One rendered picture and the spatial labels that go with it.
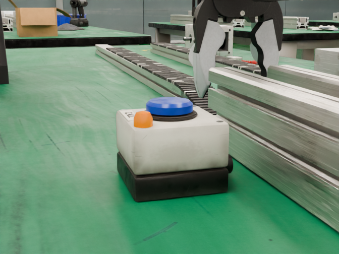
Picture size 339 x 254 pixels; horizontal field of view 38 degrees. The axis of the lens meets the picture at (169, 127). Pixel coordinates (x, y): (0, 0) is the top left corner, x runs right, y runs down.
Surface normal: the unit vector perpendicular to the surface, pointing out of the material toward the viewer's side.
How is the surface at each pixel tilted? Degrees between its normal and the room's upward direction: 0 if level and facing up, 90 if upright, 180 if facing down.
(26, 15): 63
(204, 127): 68
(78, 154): 0
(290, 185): 90
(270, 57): 90
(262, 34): 90
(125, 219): 0
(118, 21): 90
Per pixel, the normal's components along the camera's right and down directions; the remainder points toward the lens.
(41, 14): 0.29, -0.24
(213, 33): 0.28, 0.22
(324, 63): -0.96, 0.07
